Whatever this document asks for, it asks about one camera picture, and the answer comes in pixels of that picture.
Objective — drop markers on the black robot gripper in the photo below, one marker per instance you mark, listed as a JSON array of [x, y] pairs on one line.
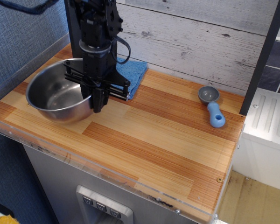
[[97, 75]]

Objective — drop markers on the stainless steel bowl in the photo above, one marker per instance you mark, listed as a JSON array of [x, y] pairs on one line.
[[57, 98]]

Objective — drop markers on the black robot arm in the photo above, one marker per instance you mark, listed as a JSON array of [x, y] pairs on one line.
[[93, 27]]

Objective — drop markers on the blue folded cloth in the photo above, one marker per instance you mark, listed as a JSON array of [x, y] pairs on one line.
[[133, 71]]

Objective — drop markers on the silver toy fridge cabinet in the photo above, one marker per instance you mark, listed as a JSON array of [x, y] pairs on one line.
[[84, 192]]

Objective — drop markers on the grey blue measuring scoop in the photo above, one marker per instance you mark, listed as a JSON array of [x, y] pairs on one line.
[[209, 96]]

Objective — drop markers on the yellow object at corner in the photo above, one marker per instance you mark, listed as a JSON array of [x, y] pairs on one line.
[[8, 220]]

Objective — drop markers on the white ridged appliance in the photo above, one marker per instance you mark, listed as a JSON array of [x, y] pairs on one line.
[[258, 152]]

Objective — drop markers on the left dark vertical post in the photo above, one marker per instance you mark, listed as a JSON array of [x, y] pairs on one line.
[[73, 27]]

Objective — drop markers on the dark vertical post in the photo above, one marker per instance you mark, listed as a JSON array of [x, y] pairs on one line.
[[264, 55], [73, 27]]

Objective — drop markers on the right dark vertical post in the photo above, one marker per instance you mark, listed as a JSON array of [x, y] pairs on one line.
[[264, 55]]

